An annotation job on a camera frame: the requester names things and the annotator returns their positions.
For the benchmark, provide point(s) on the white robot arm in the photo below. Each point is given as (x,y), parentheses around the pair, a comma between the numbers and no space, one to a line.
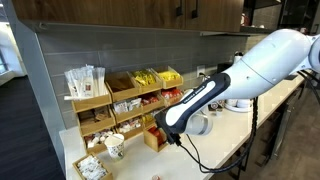
(278,55)

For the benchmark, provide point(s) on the small sachet on counter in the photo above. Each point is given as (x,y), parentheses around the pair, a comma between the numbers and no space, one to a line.
(155,177)

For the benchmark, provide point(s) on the red sachets pile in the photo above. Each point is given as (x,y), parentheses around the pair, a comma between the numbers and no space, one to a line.
(170,93)

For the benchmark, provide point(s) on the yellow sachets pile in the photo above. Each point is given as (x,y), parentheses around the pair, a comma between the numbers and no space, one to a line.
(169,75)

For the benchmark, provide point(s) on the tiered wooden condiment organizer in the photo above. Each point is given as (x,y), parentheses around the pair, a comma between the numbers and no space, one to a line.
(133,98)

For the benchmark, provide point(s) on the front wooden tea tray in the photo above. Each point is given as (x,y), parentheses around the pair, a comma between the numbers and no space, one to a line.
(155,138)

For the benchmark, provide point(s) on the patterned paper cup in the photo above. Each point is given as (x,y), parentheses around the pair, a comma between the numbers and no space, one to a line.
(115,146)

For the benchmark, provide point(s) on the clear wrapped cutlery packs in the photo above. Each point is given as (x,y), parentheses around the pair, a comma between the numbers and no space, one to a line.
(86,82)

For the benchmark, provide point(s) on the wooden upper cabinet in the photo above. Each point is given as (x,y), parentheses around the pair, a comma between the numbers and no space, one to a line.
(200,15)

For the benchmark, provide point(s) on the white wall outlet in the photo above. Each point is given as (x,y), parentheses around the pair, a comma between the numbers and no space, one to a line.
(200,70)

